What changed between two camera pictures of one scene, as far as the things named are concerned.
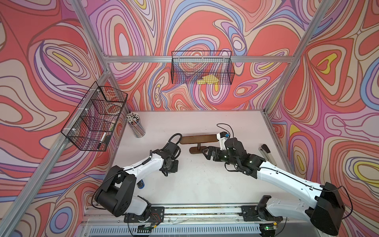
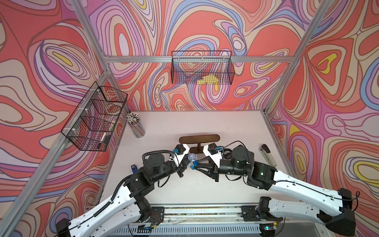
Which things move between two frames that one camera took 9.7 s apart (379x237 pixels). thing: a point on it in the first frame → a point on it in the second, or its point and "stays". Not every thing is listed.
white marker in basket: [102, 138] stays
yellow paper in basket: [209, 79] stays
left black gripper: [175, 168] → [180, 170]
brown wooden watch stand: [198, 139] stays
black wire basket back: [202, 67] stays
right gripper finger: [209, 154] → [207, 160]
